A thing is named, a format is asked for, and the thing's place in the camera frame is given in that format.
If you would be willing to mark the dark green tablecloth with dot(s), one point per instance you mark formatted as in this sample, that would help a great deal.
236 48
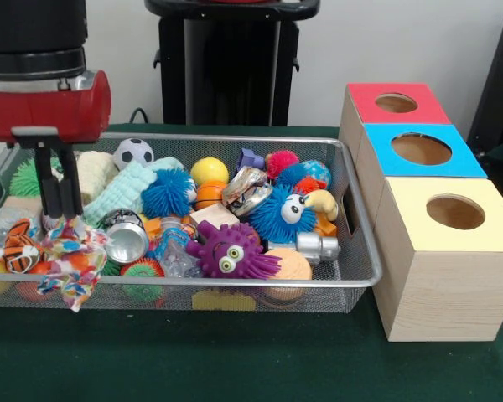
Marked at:
235 360

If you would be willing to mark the green spiky ball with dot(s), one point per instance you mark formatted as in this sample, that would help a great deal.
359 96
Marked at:
23 177

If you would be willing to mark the yellow cheese wedge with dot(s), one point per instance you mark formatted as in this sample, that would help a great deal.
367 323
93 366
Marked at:
225 300

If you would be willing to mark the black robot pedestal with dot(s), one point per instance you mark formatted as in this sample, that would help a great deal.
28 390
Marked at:
235 67

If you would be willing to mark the orange tiger plush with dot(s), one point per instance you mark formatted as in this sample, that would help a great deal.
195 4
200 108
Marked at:
17 249

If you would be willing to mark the clear mesh bin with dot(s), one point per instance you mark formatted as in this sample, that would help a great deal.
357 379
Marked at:
362 251

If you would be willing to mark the black and white soccer ball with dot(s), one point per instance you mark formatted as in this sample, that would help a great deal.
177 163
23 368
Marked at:
134 152

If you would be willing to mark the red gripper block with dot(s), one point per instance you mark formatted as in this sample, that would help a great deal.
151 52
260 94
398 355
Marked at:
50 109

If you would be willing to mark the blue fuzzy monster toy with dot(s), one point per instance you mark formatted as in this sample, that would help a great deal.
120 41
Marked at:
272 218

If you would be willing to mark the mint green knit cloth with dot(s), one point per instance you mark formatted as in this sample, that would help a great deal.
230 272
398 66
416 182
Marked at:
134 188

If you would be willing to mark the cream knit cloth roll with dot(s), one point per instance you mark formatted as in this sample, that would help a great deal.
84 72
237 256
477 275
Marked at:
96 174

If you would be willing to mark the yellow ball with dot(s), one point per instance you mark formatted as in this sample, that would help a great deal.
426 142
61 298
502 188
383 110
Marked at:
210 171

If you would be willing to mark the purple spiky ball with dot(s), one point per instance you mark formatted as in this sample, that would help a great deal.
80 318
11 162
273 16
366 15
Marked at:
230 251

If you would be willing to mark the wooden three-hole box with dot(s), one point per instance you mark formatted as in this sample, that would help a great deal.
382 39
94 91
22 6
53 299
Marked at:
444 285

